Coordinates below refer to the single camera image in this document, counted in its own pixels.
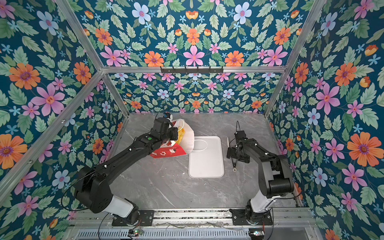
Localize red and white paper bag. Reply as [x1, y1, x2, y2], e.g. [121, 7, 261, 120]
[150, 119, 208, 159]

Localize metal food tongs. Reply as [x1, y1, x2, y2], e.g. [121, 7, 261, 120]
[227, 138, 237, 172]

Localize long yellow fake bread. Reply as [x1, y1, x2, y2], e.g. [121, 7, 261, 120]
[176, 127, 185, 145]

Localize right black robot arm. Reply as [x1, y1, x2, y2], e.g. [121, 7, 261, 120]
[227, 139, 295, 214]

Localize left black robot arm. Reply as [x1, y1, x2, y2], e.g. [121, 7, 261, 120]
[75, 113, 178, 225]

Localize white rectangular tray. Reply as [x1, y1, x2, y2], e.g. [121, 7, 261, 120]
[189, 136, 225, 179]

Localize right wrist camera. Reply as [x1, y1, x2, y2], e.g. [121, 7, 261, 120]
[235, 131, 247, 143]

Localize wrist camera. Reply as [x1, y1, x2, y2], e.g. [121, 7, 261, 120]
[235, 131, 247, 143]
[163, 112, 173, 121]

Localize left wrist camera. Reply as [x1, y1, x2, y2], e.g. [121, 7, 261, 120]
[163, 112, 173, 121]

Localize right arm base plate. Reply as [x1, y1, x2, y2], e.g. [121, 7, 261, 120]
[229, 209, 273, 226]

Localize black hook rail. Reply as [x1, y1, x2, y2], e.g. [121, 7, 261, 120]
[160, 67, 224, 74]

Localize aluminium front rail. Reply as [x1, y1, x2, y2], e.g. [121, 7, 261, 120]
[68, 208, 316, 229]

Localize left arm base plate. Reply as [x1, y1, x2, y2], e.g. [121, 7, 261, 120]
[112, 210, 155, 227]

